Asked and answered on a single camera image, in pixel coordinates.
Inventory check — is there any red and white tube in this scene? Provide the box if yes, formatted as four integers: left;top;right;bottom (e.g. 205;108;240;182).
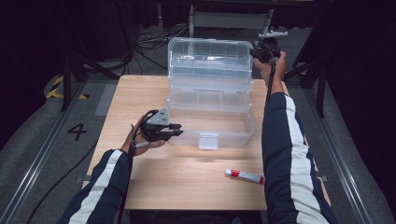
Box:
224;169;266;186

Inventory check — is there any bundle of black floor cables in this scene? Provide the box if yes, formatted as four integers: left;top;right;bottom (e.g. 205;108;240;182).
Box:
134;26;191;72

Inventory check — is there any clear plastic storage box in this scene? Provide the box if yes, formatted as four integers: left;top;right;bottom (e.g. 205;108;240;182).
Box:
166;36;257;151

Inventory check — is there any black metal stand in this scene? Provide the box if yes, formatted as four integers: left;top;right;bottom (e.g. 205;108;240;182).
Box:
58;50;121;113
282;57;329;119

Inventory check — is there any person's right hand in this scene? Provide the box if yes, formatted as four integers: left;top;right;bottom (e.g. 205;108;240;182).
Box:
253;50;288;94

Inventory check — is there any yellow and black floor tape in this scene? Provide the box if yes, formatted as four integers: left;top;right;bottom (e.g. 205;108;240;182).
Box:
45;76;91;101

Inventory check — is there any black floor cable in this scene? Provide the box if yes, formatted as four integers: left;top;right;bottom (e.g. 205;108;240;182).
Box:
26;141;98;224

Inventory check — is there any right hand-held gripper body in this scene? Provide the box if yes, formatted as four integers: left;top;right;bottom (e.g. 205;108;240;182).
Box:
249;29;290;64

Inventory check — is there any white metal frame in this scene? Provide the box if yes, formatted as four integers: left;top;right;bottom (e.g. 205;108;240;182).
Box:
188;4;276;39

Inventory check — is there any metal floor rail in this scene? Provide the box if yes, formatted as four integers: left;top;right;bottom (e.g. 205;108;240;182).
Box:
0;79;89;224
302;88;376;224

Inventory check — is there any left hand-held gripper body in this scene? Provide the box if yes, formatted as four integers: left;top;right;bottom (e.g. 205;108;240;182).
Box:
139;106;172;143

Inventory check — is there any person's left hand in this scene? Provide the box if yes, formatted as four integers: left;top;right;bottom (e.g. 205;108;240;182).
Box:
120;122;166;157

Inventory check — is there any right hand-held gripper cable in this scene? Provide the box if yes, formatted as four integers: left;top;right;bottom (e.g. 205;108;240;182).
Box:
265;57;278;104

